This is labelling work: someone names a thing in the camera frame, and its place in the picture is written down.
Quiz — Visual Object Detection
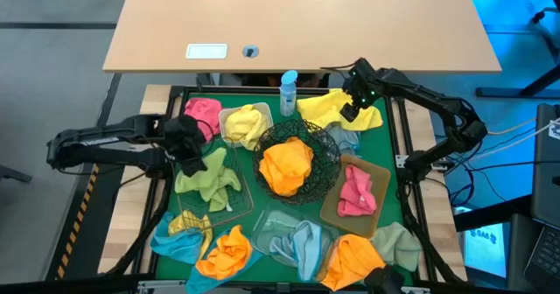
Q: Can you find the black table frame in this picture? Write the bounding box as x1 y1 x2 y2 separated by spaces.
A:
130 83 467 286

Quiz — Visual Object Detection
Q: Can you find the black wire basket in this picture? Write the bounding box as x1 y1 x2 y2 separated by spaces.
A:
252 118 342 207

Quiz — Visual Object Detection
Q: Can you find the orange microfiber towel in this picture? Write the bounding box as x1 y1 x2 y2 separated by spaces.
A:
273 136 315 172
258 151 307 198
195 224 254 281
320 234 389 292

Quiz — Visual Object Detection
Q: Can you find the dark grey laptop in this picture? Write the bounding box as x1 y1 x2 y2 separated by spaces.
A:
530 103 560 230

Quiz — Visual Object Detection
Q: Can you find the pink microfiber towel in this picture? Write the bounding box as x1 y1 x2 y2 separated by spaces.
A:
183 96 224 143
336 164 378 219

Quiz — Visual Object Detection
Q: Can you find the black chair base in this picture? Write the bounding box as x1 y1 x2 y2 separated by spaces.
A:
531 4 560 63

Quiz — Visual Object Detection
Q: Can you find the blue cable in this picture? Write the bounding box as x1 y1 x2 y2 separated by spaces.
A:
448 153 476 207

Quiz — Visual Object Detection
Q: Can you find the black keyboard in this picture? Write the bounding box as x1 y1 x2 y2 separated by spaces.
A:
522 223 560 289

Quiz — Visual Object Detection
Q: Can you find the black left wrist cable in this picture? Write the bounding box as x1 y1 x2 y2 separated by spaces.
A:
192 117 217 147

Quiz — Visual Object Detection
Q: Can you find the black cable bundle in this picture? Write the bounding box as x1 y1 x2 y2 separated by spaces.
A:
395 171 467 284
104 178 176 277

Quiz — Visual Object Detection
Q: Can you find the beige cable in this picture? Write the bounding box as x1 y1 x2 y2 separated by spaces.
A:
487 117 537 137

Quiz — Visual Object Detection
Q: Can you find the white cable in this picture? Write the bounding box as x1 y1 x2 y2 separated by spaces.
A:
474 118 560 159

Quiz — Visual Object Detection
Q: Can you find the white labelled box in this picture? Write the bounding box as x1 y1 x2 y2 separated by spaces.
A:
462 221 512 278

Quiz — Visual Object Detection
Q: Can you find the light blue microfiber towel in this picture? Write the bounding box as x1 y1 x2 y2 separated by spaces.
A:
268 220 327 283

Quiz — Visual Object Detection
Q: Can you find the black furniture leg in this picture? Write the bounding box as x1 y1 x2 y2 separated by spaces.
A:
0 164 34 184

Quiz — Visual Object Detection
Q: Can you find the copper wire basket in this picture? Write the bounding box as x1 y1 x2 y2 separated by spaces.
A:
172 138 255 230

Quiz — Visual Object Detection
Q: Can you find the black desk foot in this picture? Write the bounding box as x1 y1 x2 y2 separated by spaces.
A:
475 64 560 99

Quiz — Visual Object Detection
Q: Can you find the sage green microfiber towel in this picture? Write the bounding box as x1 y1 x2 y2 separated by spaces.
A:
370 221 422 272

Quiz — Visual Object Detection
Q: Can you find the yellow black hazard strip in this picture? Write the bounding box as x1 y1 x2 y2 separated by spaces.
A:
54 162 102 282

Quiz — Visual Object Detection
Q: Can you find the white rectangular desk plate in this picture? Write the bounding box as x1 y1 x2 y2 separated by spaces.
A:
185 43 229 60

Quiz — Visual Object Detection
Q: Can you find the thin black cable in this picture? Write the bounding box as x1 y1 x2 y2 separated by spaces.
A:
463 157 560 175

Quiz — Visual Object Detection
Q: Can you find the white plastic bin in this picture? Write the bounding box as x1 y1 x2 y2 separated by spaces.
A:
217 101 275 149

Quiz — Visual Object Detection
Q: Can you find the spray bottle with blue cap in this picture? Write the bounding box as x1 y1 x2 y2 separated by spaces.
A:
278 69 299 118

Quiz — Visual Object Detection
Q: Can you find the tan rectangular tray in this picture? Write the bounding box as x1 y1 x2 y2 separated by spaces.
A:
319 153 392 239

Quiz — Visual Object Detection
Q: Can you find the green table mat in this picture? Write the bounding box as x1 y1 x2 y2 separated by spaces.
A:
155 91 416 285

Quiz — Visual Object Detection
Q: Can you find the clear plastic bin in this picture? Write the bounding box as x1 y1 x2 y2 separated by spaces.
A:
250 209 340 282

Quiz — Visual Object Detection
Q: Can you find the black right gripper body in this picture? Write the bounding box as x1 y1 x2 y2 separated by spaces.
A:
343 58 382 109

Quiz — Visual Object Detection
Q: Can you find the lime green microfiber towel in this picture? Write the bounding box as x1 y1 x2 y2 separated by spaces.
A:
174 147 242 214

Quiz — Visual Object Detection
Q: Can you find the beige wooden desk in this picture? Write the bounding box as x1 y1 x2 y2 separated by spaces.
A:
102 0 503 74

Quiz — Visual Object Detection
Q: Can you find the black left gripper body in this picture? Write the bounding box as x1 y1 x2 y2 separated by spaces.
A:
164 115 207 162

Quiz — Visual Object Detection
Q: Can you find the grey-blue microfiber towel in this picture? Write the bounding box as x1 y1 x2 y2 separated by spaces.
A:
325 122 362 155

